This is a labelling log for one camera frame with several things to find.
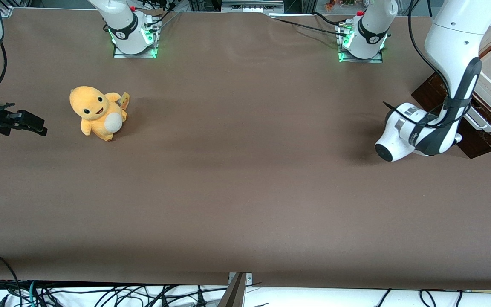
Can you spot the dark wooden drawer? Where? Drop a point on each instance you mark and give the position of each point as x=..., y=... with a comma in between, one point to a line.
x=484, y=140

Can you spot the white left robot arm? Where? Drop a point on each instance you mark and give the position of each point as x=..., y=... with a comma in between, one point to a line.
x=450, y=38

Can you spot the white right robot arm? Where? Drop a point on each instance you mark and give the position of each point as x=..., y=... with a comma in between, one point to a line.
x=124, y=21

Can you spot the yellow plush toy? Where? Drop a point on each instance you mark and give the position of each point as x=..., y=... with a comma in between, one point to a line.
x=92, y=106

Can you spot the brown table cover sheet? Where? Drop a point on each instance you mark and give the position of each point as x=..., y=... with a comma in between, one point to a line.
x=245, y=179

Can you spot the grey metal profile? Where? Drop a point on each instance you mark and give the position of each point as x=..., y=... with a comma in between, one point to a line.
x=236, y=294

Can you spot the orange background objects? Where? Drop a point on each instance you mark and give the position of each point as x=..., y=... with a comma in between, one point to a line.
x=335, y=4

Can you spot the clear arm base plate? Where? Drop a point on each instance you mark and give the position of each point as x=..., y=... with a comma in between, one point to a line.
x=362, y=59
x=137, y=54

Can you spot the aluminium frame piece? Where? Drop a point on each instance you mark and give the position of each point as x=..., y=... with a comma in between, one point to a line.
x=252, y=5

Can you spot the small metal bracket plate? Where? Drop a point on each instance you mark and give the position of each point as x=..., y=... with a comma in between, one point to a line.
x=249, y=278

